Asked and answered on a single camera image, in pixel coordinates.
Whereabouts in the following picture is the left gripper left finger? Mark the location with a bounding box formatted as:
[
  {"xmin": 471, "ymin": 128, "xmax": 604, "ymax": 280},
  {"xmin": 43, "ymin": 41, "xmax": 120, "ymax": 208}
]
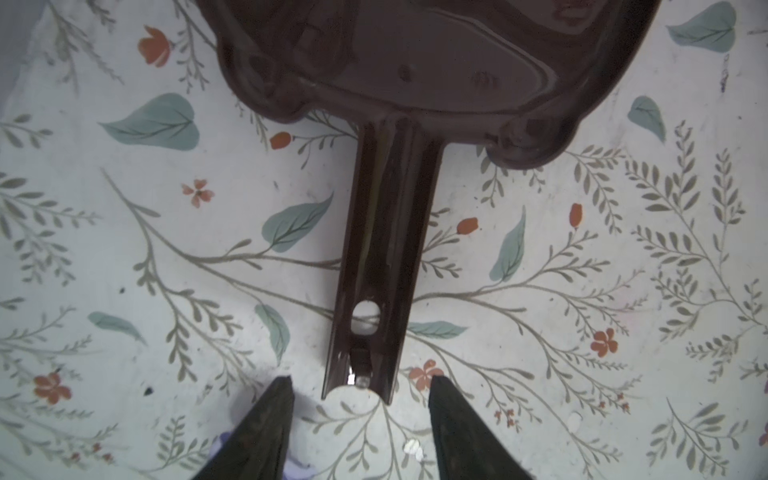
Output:
[{"xmin": 194, "ymin": 376, "xmax": 295, "ymax": 480}]

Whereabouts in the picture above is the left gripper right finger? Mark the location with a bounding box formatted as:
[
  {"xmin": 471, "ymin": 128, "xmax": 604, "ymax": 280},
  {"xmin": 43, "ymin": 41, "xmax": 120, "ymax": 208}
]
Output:
[{"xmin": 428, "ymin": 376, "xmax": 532, "ymax": 480}]

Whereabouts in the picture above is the dark brown plastic dustpan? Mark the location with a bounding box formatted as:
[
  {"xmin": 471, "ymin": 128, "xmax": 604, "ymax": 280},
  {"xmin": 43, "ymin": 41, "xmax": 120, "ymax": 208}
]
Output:
[{"xmin": 198, "ymin": 1, "xmax": 658, "ymax": 401}]

